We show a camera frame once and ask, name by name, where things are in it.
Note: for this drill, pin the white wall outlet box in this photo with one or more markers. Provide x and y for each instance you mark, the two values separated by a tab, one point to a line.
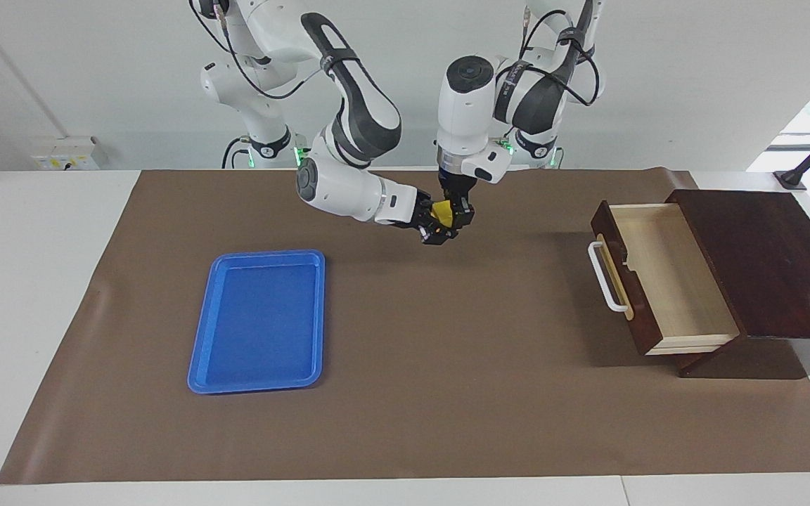
64	153

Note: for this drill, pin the blue plastic tray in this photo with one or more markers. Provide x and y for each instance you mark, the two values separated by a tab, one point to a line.
257	323

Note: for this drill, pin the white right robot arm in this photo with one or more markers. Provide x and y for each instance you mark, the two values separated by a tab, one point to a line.
356	119

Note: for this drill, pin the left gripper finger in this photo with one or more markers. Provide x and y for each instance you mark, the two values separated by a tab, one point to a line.
465	214

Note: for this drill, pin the dark wooden drawer cabinet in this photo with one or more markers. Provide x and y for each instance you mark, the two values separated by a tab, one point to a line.
778	267

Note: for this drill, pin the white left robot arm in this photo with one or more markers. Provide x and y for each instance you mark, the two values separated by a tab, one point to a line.
468	105

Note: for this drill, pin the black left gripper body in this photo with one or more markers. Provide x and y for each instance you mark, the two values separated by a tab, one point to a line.
458	188

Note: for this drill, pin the yellow cube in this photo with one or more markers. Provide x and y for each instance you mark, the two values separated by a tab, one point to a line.
442	214

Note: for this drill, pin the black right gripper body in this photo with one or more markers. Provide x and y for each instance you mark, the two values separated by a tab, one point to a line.
415	211

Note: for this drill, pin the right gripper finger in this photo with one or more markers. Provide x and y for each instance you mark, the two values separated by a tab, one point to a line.
439	237
429	200

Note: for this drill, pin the brown paper table mat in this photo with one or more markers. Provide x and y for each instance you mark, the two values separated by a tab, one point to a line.
447	351

